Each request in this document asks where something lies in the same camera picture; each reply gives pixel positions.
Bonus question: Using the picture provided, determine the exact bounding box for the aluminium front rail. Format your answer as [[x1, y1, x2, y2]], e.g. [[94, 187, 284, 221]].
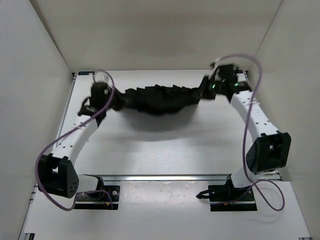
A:
[[97, 174, 228, 182]]

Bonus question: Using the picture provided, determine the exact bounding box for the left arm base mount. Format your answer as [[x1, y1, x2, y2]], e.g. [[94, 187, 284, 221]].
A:
[[74, 181, 121, 211]]

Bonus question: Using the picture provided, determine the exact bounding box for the left table label sticker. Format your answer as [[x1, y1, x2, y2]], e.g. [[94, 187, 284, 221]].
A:
[[77, 71, 95, 76]]

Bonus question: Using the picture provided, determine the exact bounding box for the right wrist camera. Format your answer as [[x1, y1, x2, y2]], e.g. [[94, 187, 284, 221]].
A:
[[208, 62, 239, 81]]

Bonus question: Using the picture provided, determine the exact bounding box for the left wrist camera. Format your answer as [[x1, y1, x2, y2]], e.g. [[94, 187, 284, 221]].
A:
[[90, 81, 112, 105]]

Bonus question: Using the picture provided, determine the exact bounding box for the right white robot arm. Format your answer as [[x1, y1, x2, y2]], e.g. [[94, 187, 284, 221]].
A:
[[201, 75, 292, 200]]

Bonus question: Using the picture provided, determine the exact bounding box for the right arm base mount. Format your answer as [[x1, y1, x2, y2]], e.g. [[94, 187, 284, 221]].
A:
[[196, 183, 258, 212]]

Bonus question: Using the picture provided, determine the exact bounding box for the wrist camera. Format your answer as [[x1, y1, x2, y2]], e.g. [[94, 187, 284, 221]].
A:
[[90, 81, 112, 105], [208, 62, 239, 81]]

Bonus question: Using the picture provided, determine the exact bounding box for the black pleated skirt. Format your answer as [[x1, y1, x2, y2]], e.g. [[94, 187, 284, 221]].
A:
[[111, 84, 203, 116]]

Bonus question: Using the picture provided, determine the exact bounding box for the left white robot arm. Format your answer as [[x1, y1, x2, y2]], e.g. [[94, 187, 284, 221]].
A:
[[35, 93, 127, 200]]

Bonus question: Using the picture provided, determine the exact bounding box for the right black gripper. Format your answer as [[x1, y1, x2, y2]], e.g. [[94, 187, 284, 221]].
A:
[[192, 75, 226, 102]]

